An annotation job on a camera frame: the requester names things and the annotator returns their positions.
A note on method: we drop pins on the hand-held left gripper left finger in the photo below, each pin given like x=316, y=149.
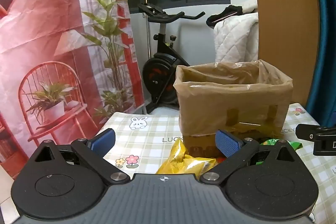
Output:
x=103, y=139

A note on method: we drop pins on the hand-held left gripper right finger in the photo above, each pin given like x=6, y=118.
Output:
x=227, y=144

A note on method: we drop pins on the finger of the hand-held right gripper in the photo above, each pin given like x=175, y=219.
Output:
x=307, y=131

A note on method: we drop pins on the cardboard box with plastic liner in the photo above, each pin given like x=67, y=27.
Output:
x=231, y=98

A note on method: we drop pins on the yellow snack packet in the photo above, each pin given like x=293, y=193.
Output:
x=183, y=161

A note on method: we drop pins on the green snack packet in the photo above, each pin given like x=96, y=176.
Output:
x=278, y=144

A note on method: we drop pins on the checked tablecloth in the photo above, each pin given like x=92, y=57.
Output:
x=147, y=132

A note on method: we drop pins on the printed backdrop cloth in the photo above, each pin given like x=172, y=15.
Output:
x=63, y=56

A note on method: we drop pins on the black exercise bike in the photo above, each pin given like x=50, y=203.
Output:
x=162, y=56

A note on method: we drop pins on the teal curtain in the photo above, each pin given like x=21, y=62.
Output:
x=324, y=29

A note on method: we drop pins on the white quilted blanket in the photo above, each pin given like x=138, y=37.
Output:
x=236, y=37

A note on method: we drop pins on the wooden board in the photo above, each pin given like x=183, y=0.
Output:
x=283, y=16

